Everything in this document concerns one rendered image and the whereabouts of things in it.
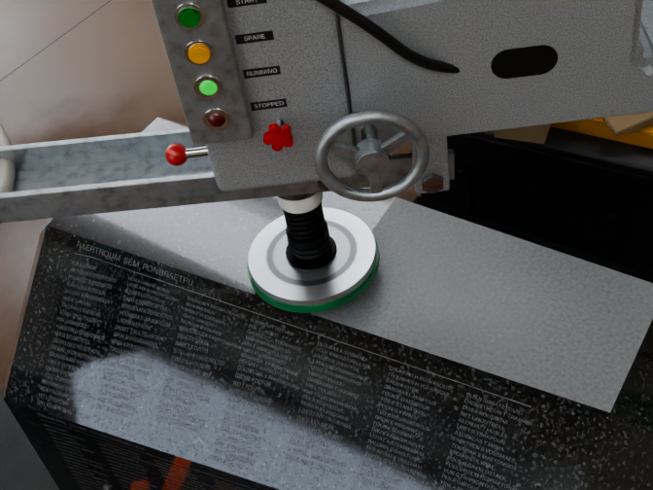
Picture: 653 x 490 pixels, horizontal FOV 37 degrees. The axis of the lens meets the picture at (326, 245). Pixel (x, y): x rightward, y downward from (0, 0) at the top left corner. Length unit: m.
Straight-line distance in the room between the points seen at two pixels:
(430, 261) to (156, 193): 0.48
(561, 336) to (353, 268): 0.34
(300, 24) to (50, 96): 2.66
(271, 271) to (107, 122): 2.06
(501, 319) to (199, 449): 0.56
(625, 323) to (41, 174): 0.93
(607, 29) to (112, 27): 3.02
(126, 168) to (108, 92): 2.19
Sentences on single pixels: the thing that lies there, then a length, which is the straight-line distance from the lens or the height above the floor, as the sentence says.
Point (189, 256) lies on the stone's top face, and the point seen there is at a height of 0.85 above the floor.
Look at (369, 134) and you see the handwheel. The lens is 1.29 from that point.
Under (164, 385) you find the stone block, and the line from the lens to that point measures 1.74.
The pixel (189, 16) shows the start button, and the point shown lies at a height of 1.45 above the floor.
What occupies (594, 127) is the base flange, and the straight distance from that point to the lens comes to 2.03.
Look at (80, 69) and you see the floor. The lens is 3.90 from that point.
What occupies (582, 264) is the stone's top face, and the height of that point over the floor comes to 0.85.
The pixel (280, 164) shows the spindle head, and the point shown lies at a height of 1.19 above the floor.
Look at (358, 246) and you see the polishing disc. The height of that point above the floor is 0.91.
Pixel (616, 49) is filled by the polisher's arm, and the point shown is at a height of 1.31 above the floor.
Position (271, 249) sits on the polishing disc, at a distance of 1.62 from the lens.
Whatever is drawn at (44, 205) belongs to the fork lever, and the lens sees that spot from 1.49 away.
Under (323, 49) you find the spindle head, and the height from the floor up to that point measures 1.37.
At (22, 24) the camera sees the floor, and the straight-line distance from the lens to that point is 4.30.
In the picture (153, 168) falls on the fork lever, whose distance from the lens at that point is 1.52.
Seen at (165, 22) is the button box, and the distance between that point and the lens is 1.19.
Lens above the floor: 2.04
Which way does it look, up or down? 45 degrees down
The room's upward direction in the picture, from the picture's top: 10 degrees counter-clockwise
